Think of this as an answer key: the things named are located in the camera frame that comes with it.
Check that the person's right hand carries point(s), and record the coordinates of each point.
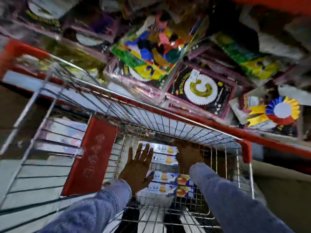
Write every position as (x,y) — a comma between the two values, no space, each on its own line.
(188,155)

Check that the person's left hand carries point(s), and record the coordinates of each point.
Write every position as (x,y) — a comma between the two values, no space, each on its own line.
(134,171)

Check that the person's left thumb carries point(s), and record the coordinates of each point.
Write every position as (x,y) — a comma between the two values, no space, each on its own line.
(150,176)

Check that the person's left little finger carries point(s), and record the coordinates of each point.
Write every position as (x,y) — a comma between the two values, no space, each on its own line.
(130,154)

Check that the person's left middle finger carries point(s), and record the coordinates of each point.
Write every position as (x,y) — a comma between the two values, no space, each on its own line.
(146,152)

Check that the person's left forearm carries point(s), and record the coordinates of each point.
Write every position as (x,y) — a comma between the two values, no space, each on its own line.
(97,211)

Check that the person's right forearm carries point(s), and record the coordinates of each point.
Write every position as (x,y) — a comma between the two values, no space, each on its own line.
(228,201)

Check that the white blue biscuit packet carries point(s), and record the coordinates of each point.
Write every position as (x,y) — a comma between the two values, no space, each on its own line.
(165,159)
(167,189)
(170,178)
(163,149)

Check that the red plastic cart seat flap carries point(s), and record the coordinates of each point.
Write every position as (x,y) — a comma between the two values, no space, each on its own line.
(90,157)

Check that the black packet with white rosette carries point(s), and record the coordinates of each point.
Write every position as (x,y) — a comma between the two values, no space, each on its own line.
(200,90)

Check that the colourful party banner packet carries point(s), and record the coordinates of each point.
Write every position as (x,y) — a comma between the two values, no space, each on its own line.
(150,53)

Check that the yellow ribbon badge packet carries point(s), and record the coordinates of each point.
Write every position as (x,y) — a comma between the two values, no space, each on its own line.
(255,112)

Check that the green yellow party packet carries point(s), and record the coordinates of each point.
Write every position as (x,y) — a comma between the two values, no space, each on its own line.
(255,63)

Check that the blue yellow red rosette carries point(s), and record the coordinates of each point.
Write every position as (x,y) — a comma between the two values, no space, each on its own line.
(283,110)

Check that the black packet with white plate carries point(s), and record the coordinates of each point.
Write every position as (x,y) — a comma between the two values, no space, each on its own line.
(42,9)

